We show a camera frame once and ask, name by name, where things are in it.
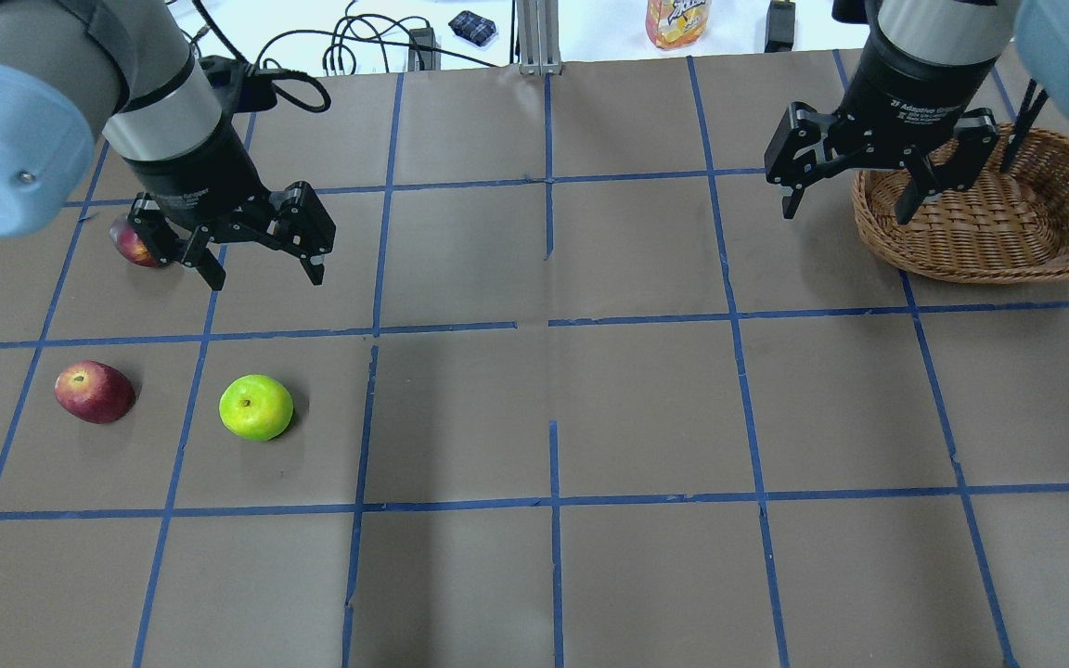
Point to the red apple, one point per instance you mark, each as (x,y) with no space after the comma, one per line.
(94,392)
(126,242)

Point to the black power adapter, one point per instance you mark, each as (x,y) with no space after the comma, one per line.
(780,26)

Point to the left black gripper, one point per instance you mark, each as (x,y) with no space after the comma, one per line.
(193,182)

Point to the wicker basket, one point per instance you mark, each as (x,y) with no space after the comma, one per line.
(1012,227)

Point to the orange juice bottle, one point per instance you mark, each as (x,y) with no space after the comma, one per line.
(674,24)

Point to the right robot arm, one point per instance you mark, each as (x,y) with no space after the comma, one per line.
(966,32)

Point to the aluminium frame post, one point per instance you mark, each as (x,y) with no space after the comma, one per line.
(537,29)

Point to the dark blue checkered pouch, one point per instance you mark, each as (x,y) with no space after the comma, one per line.
(473,28)

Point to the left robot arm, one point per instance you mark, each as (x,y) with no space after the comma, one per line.
(75,72)

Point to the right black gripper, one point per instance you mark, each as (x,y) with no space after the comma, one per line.
(906,88)

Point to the green apple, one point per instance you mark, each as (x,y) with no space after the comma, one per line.
(256,408)

